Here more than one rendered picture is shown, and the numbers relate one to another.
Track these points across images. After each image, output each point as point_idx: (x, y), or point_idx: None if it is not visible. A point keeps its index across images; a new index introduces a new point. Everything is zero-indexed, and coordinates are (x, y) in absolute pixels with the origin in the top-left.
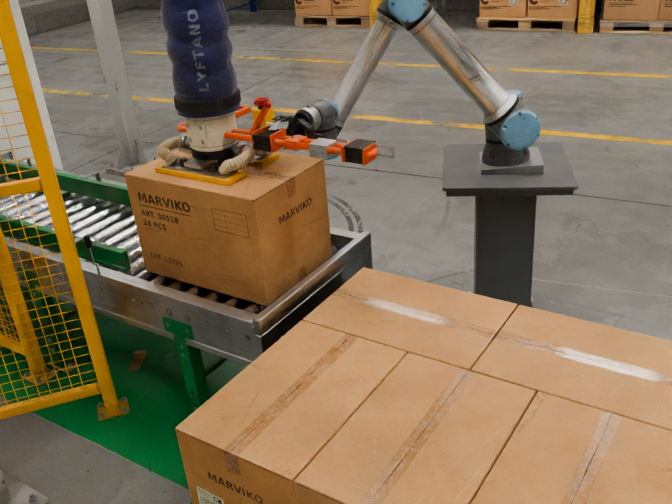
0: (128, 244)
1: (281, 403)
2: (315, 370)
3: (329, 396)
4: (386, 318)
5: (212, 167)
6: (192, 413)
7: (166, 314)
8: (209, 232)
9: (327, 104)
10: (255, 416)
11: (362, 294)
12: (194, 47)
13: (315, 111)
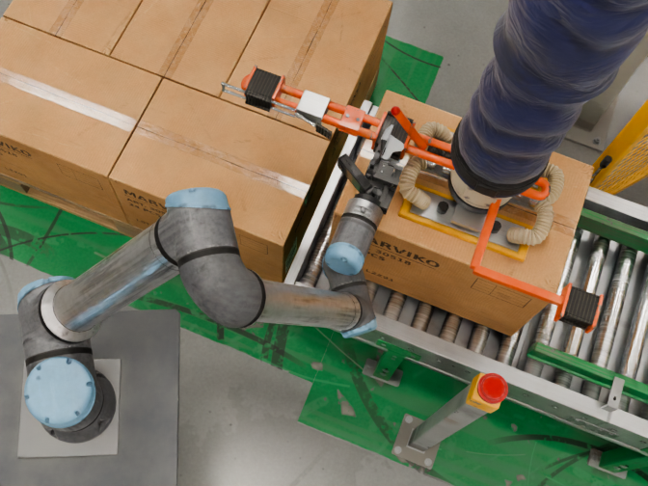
0: (613, 294)
1: (316, 30)
2: (298, 68)
3: (279, 40)
4: (244, 146)
5: None
6: (386, 15)
7: None
8: None
9: (338, 237)
10: (334, 15)
11: (275, 187)
12: None
13: (350, 207)
